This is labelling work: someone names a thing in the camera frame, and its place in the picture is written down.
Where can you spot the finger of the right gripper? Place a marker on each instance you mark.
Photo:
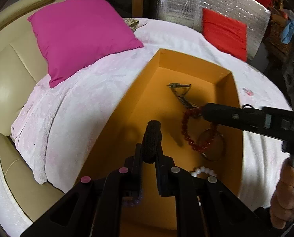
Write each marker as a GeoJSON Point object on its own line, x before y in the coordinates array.
{"type": "Point", "coordinates": [246, 118]}

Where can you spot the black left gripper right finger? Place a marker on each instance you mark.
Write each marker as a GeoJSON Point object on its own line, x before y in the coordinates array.
{"type": "Point", "coordinates": [206, 207]}

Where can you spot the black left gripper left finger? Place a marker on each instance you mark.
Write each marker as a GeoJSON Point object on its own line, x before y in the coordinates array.
{"type": "Point", "coordinates": [92, 207]}

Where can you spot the silver metal watch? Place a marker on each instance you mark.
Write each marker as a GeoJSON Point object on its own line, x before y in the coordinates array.
{"type": "Point", "coordinates": [180, 90]}

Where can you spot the black ring bangle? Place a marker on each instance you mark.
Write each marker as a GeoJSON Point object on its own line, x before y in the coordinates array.
{"type": "Point", "coordinates": [151, 143]}

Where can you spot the person's right hand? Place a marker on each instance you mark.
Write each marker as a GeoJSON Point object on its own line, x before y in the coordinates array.
{"type": "Point", "coordinates": [282, 202]}

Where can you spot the wicker basket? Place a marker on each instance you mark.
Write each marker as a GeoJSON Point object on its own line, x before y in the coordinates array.
{"type": "Point", "coordinates": [273, 42]}

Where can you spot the orange cardboard box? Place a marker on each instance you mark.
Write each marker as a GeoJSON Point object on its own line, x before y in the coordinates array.
{"type": "Point", "coordinates": [149, 98]}

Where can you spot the small red pillow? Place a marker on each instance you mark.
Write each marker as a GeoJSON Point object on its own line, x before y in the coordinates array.
{"type": "Point", "coordinates": [226, 34]}

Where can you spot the pale pink blanket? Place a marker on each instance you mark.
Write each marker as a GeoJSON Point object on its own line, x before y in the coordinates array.
{"type": "Point", "coordinates": [58, 126]}

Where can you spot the blue cloth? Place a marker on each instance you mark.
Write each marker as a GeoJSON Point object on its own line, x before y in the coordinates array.
{"type": "Point", "coordinates": [288, 32]}

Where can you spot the silver insulation foil panel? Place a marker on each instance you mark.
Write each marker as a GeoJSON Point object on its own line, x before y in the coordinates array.
{"type": "Point", "coordinates": [190, 13]}

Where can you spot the patterned fabric scrap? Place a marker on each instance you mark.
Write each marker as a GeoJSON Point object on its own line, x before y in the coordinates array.
{"type": "Point", "coordinates": [133, 23]}

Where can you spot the beige leather sofa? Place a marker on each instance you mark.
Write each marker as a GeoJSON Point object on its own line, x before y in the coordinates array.
{"type": "Point", "coordinates": [22, 199]}

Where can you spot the magenta pillow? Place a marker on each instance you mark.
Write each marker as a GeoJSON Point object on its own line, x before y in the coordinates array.
{"type": "Point", "coordinates": [74, 34]}

